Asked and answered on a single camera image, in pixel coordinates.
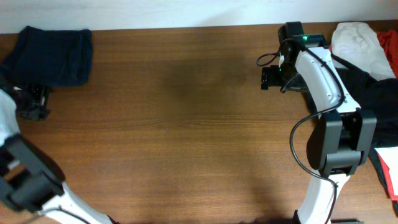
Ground red garment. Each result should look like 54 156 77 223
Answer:
327 30 398 203

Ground navy blue shorts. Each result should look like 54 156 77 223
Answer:
1 26 93 87

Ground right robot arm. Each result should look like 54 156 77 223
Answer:
261 34 376 224

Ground white garment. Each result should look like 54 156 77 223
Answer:
331 22 396 80

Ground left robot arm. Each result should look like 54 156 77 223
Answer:
1 77 115 224

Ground black shorts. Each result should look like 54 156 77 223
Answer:
332 55 397 189

